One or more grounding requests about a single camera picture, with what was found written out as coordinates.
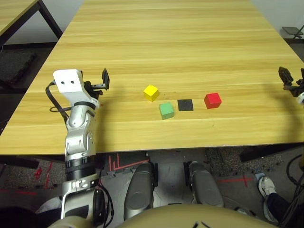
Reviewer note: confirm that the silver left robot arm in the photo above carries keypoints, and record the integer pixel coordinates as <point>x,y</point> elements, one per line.
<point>78,142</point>

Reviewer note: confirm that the grey floor pedal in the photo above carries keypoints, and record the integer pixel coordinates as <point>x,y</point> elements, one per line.
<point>259,176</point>

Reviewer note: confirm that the red wooden block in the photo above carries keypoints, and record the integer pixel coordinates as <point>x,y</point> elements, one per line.
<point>212,100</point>

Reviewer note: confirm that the small red floor object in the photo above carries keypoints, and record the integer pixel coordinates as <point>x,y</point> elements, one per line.
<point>38,173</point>

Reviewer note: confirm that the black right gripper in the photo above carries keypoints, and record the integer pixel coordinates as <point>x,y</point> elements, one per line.
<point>297,89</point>

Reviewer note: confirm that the yellow wooden block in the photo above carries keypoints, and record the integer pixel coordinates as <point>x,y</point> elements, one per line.
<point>151,92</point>

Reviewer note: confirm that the black square pad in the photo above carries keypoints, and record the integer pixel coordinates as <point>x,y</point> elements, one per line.
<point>185,105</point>

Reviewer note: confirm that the dark trouser leg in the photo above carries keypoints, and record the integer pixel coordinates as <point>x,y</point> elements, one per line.
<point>279,206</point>

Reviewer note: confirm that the grey robot right foot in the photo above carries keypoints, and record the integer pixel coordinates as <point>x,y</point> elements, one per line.
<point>205,185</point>

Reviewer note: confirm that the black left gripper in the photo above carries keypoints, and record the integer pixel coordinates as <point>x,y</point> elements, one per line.
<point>93,91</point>

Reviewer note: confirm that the beige robot torso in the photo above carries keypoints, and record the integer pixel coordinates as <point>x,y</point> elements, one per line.
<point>190,218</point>

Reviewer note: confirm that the green wooden block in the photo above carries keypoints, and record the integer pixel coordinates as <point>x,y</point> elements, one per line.
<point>166,110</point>

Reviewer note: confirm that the wooden side table black frame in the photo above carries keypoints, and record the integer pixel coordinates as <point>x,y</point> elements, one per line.
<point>14,12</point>

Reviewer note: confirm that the black folding stand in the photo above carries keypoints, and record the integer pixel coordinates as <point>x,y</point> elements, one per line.
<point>293,31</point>

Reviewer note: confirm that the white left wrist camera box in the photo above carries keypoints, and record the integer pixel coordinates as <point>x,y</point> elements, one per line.
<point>71,88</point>

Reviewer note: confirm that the black foam mat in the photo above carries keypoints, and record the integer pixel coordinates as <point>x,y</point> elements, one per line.
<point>14,65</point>

